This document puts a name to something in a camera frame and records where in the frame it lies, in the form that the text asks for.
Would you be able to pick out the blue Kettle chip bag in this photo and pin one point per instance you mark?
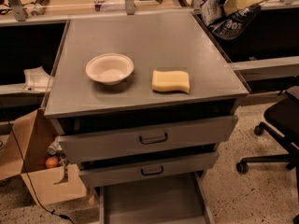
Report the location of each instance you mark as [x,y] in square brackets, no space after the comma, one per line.
[224,26]

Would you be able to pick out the grey drawer cabinet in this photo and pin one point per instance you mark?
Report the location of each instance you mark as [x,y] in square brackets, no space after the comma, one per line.
[172,41]

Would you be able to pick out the top grey drawer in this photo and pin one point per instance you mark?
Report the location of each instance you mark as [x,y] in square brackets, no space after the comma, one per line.
[147,139]

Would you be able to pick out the middle grey drawer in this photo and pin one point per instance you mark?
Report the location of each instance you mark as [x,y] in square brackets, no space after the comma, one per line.
[148,169]

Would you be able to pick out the open bottom grey drawer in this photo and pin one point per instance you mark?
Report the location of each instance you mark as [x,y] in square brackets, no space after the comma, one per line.
[176,199]

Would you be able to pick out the yellow sponge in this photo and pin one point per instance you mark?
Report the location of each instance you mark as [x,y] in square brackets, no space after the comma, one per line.
[166,81]

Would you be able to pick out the black office chair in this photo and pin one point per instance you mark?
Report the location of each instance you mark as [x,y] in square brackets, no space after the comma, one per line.
[282,123]

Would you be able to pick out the white paper bowl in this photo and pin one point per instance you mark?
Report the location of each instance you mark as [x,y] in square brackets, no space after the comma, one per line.
[109,69]

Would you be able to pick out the black and white tool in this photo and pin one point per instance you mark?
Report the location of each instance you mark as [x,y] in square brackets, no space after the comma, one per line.
[39,7]

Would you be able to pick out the white curved plastic part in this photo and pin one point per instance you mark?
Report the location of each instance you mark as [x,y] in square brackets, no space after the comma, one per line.
[37,80]

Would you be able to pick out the small can in box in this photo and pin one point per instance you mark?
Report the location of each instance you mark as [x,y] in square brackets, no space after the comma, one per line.
[55,149]

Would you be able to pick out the orange fruit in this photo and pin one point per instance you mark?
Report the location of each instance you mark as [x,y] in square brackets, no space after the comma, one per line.
[51,162]

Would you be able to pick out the brown cardboard box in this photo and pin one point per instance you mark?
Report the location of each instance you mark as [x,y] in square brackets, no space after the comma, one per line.
[25,154]

